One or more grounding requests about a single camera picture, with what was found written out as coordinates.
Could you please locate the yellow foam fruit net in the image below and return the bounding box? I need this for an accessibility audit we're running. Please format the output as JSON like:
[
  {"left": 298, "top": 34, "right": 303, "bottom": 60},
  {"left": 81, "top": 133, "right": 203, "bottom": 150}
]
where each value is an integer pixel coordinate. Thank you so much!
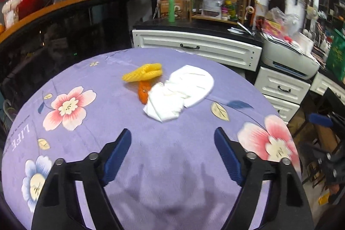
[{"left": 122, "top": 63, "right": 163, "bottom": 82}]

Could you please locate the white drawer cabinet stack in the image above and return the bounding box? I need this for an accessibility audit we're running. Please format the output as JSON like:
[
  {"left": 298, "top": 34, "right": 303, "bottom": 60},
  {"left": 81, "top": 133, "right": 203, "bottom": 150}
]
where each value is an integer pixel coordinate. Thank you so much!
[{"left": 254, "top": 67, "right": 311, "bottom": 124}]

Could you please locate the white printer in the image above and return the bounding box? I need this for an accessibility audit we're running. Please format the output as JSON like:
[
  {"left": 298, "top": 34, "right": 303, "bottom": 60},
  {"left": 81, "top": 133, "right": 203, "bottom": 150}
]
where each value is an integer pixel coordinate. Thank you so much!
[{"left": 260, "top": 33, "right": 320, "bottom": 80}]

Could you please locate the white long drawer front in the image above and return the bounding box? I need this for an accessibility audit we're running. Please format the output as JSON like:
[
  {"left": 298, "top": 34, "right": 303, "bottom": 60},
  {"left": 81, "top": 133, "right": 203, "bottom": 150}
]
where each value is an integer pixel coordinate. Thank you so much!
[{"left": 132, "top": 29, "right": 262, "bottom": 71}]

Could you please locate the white crumpled paper wrapper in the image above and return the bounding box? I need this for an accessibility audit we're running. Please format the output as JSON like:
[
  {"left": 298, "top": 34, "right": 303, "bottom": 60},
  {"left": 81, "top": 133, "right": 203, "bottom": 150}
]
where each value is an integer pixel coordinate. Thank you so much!
[{"left": 143, "top": 80, "right": 188, "bottom": 123}]

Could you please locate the white paper plate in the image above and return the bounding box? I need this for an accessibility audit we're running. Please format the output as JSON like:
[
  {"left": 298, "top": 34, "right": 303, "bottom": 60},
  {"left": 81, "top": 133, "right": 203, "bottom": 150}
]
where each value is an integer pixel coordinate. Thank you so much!
[{"left": 165, "top": 65, "right": 215, "bottom": 108}]

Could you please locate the purple floral tablecloth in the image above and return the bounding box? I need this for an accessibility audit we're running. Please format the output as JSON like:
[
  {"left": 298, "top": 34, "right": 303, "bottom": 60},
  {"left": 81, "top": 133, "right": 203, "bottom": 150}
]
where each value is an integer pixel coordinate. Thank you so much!
[{"left": 2, "top": 49, "right": 301, "bottom": 229}]

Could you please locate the curved wooden counter shelf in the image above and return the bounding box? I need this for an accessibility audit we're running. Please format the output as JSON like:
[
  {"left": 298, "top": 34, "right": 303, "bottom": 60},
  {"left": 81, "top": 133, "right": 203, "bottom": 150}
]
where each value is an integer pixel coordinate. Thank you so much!
[{"left": 1, "top": 0, "right": 157, "bottom": 49}]

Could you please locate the white lidded jar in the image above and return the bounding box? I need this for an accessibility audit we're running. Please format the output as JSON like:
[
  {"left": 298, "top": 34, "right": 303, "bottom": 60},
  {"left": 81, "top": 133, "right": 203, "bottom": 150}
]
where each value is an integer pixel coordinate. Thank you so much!
[{"left": 2, "top": 0, "right": 21, "bottom": 29}]

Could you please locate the green plastic bottle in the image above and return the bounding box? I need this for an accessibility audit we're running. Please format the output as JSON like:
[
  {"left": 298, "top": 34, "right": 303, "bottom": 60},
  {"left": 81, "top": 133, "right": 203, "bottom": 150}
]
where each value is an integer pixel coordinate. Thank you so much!
[{"left": 168, "top": 0, "right": 175, "bottom": 23}]

